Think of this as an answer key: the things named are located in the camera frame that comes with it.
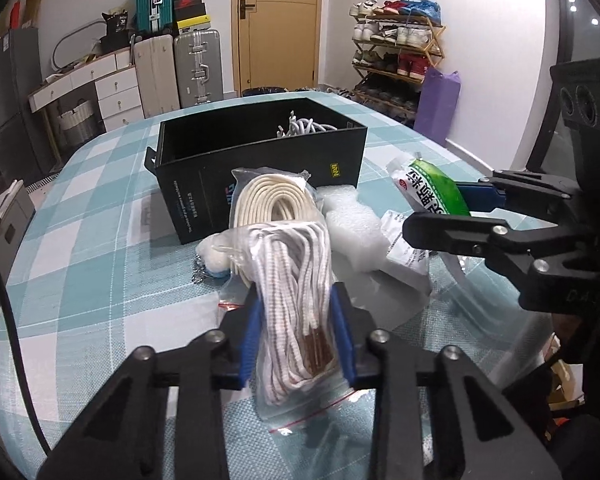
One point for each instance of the wooden shoe rack with shoes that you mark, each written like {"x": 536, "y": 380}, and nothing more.
{"x": 405, "y": 35}

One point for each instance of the white bubble wrap piece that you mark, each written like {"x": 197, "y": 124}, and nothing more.
{"x": 350, "y": 230}

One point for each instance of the black paper bag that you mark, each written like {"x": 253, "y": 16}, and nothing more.
{"x": 116, "y": 30}

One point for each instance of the purple bag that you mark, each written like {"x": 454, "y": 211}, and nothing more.
{"x": 437, "y": 105}

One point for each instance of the stack of shoe boxes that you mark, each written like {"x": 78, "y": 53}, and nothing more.
{"x": 190, "y": 5}

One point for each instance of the white paper sachet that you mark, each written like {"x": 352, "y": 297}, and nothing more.
{"x": 405, "y": 260}

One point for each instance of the wooden door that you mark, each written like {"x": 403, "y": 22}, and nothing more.
{"x": 275, "y": 25}

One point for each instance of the silver suitcase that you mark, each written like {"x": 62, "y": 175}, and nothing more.
{"x": 198, "y": 67}

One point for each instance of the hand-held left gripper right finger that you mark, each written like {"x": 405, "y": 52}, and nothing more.
{"x": 344, "y": 345}

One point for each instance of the white drawer cabinet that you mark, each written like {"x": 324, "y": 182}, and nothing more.
{"x": 117, "y": 92}

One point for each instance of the dark grey cabinet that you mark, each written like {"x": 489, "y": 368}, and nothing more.
{"x": 10, "y": 95}

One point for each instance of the teal suitcase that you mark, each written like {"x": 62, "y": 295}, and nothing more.
{"x": 152, "y": 0}

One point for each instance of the beige suitcase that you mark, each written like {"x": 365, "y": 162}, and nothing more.
{"x": 155, "y": 77}

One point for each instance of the bag of cream flat shoelaces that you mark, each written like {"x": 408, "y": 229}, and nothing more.
{"x": 270, "y": 200}

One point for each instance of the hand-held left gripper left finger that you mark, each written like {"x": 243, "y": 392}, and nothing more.
{"x": 249, "y": 345}

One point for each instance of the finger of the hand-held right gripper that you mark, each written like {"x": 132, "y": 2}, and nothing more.
{"x": 480, "y": 196}
{"x": 445, "y": 232}

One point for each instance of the grey oval hoop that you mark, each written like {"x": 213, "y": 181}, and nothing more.
{"x": 60, "y": 45}

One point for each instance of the cardboard boxes pile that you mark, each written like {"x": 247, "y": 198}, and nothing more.
{"x": 15, "y": 17}

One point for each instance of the grey laundry basket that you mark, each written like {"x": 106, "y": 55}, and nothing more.
{"x": 80, "y": 122}

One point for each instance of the bag of white round shoelaces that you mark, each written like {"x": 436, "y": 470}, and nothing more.
{"x": 290, "y": 270}

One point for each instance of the black cardboard box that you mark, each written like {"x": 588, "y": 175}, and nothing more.
{"x": 260, "y": 160}

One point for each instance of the white laces bundle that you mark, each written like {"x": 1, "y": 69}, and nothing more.
{"x": 302, "y": 127}

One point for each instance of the green and white packet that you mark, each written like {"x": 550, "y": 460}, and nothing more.
{"x": 422, "y": 185}

